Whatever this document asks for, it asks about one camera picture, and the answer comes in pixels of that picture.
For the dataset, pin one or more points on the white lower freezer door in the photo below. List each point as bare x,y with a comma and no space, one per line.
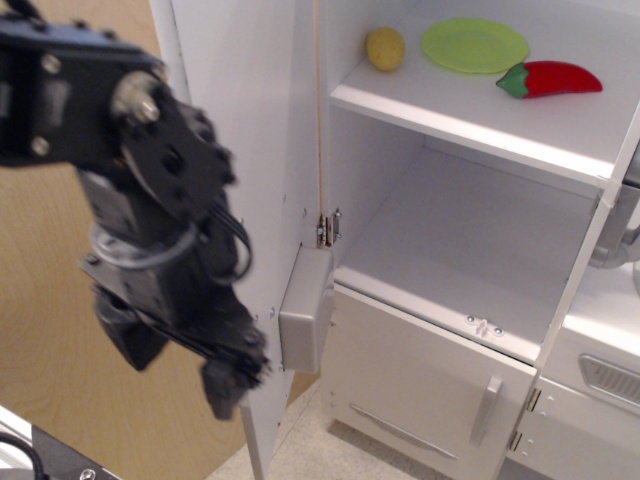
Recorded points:
416,387

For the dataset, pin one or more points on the grey lower door handle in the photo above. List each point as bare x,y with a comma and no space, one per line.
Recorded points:
487,404

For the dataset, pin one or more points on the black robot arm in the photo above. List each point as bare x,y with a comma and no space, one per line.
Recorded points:
149,165

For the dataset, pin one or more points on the brass oven hinge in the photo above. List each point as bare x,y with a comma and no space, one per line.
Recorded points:
533,399

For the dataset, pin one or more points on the metal door hinge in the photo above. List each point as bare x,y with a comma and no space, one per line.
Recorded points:
328,229

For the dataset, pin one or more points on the white toy oven unit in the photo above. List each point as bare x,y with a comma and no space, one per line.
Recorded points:
576,432

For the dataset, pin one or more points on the grey oven vent panel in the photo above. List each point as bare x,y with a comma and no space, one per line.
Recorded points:
610,379

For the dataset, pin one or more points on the white toy fridge cabinet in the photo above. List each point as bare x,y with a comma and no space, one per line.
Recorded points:
461,205

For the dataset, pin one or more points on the grey toy faucet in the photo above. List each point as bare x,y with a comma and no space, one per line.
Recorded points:
618,243

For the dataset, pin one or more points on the grey dispenser housing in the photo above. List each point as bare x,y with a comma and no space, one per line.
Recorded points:
307,309

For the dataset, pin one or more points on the red toy chili pepper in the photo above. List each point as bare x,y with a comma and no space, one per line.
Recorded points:
546,78

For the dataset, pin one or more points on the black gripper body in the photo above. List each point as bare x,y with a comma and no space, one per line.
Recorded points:
171,287

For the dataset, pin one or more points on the green toy plate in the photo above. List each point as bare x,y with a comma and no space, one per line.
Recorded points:
474,45

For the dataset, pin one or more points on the yellow toy potato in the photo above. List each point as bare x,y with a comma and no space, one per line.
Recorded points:
385,48

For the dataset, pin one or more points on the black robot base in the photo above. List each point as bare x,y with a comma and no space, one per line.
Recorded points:
28,452

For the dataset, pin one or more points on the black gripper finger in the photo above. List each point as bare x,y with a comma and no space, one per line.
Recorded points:
224,387
138,343

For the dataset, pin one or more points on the white fridge door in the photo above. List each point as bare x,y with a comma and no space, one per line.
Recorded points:
251,66

